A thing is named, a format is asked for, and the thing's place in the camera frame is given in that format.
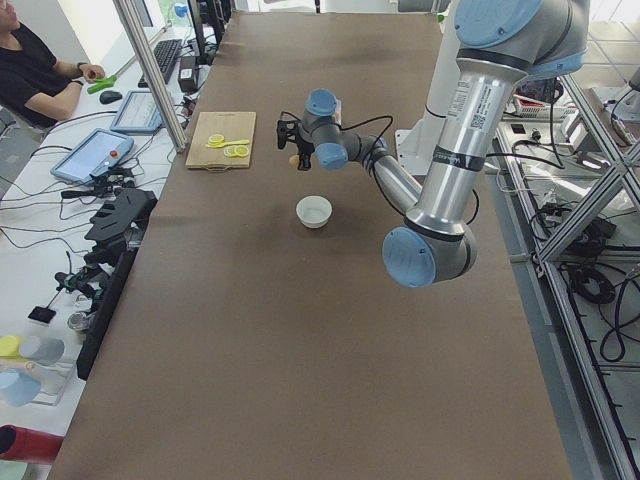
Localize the person in black shirt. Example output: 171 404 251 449
1 1 105 129

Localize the blue teach pendant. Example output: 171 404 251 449
110 89 163 135
50 128 134 184

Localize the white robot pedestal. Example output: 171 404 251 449
396 13 460 175

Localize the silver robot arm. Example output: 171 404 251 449
278 1 590 288

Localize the white round bowl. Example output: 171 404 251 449
296 195 333 229

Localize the bamboo cutting board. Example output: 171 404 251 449
185 112 256 171

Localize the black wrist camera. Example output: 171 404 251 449
276 111 301 150

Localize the clear plastic egg box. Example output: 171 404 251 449
334 98 342 125

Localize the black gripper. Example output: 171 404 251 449
295 134 315 170

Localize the green plastic tool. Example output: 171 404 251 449
87 75 118 94

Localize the black keyboard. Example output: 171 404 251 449
153 39 182 84

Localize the black computer mouse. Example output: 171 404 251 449
99 90 123 105

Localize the aluminium frame post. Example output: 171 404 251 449
113 0 187 153

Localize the lemon slice toy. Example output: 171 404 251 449
206 134 225 148
223 145 250 158

